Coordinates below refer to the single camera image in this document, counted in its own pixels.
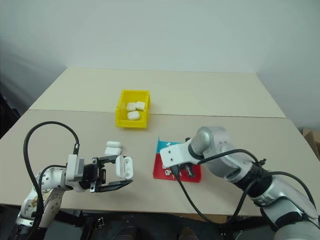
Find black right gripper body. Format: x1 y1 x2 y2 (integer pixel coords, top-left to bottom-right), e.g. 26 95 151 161
176 161 199 173

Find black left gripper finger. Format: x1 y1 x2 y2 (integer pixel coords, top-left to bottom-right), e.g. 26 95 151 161
95 179 134 194
99 154 119 168

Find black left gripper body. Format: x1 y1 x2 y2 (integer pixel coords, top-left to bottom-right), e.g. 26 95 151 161
79 157 108 194

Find yellow plastic bin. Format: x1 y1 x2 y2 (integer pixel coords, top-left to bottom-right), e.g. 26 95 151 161
115 89 152 129

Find red and blue tray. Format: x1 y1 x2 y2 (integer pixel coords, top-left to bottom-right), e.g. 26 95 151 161
152 136 203 184

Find brown cardboard box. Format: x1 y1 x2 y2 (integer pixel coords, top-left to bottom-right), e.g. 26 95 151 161
302 127 320 161

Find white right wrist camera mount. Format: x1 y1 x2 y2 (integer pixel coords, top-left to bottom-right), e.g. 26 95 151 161
159 140 194 174

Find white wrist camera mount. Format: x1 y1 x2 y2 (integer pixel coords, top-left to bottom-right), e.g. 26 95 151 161
65 154 86 184
159 140 194 174

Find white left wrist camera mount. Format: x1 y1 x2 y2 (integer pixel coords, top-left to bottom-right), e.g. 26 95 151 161
65 154 86 184

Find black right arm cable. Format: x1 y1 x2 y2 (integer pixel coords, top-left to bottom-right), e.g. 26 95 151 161
171 148 317 225

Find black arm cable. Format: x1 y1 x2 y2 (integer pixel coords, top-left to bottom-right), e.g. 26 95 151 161
171 148 317 225
23 121 81 240

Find black table frame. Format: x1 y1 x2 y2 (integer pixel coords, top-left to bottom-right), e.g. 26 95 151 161
53 209 266 240

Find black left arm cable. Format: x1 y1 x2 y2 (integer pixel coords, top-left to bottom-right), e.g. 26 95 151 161
23 121 81 240

